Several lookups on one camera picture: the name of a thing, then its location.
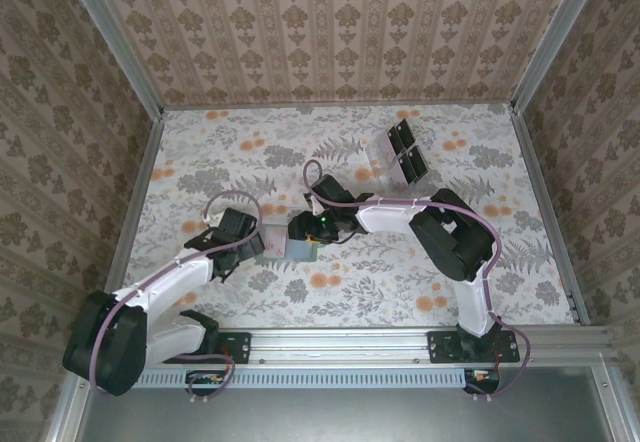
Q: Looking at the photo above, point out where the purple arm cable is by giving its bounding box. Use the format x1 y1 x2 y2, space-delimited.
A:
303 160 537 403
89 190 264 406

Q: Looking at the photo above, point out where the aluminium frame post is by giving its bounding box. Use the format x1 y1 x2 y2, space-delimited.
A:
592 351 640 442
58 0 166 119
510 0 599 116
44 361 94 442

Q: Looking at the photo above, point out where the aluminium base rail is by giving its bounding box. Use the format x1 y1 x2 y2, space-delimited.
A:
69 325 619 366

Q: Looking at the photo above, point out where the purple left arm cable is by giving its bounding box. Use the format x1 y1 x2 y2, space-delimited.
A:
89 190 264 406

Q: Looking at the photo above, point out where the aluminium table edge rail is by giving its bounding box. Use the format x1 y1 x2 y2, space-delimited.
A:
108 109 166 283
509 104 594 327

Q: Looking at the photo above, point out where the grey slotted cable duct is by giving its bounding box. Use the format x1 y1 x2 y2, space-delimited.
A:
92 367 501 389

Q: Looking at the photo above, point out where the green card holder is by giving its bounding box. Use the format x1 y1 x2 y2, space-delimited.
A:
253 222 320 264

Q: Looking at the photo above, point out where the clear acrylic card stand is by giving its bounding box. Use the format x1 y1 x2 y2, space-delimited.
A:
364 118 430 193

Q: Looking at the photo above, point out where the floral printed table cover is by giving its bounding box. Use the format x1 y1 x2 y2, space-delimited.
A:
112 103 576 329

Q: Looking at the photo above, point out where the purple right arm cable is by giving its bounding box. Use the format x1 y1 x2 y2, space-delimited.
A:
303 160 537 403

